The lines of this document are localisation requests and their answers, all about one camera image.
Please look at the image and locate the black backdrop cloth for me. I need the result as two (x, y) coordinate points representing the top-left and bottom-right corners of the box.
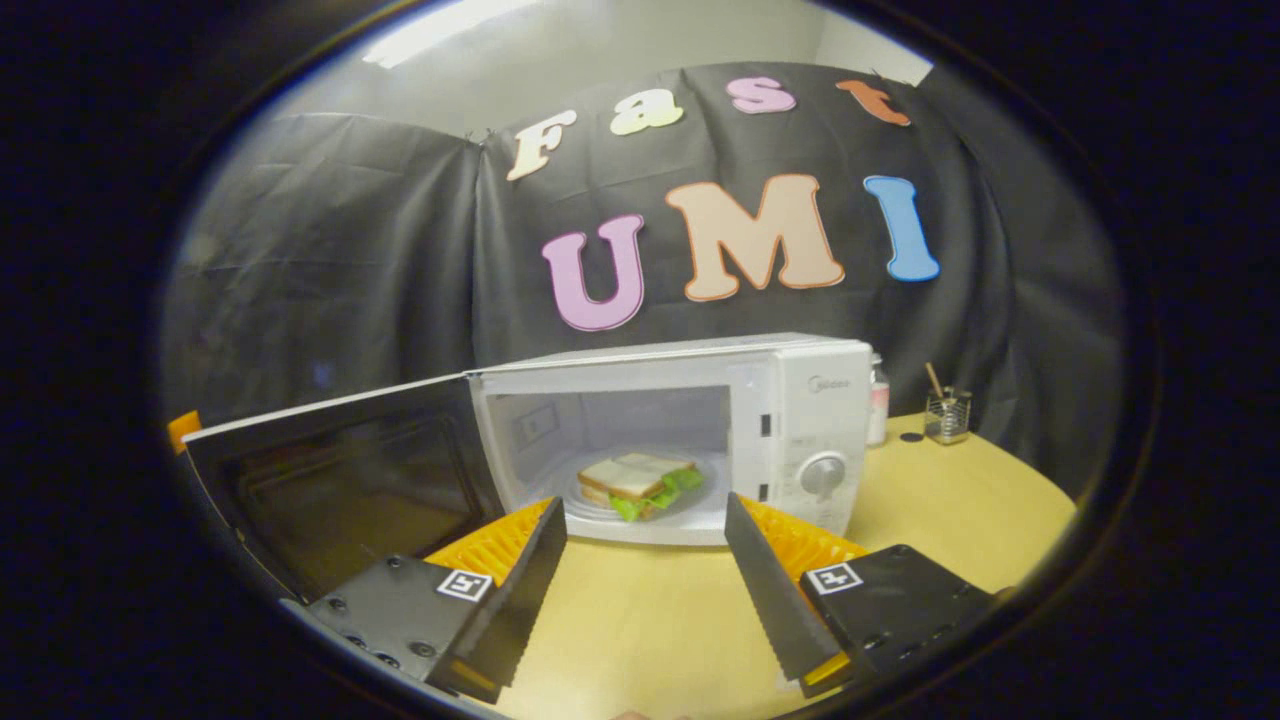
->
(160, 62), (1126, 501)

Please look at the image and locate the wire mesh holder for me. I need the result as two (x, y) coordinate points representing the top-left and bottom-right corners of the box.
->
(924, 388), (973, 446)

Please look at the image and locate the lettuce sandwich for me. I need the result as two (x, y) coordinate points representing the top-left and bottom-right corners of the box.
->
(577, 452), (706, 523)

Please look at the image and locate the small clear bottle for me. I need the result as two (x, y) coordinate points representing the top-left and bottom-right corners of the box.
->
(866, 352), (891, 448)

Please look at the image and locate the white microwave oven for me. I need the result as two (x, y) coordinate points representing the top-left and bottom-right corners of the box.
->
(183, 333), (874, 601)

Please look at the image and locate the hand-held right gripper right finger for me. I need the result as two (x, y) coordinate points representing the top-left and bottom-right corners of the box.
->
(724, 492), (1001, 699)

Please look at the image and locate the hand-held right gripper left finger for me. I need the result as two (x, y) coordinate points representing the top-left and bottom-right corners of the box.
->
(280, 497), (568, 704)

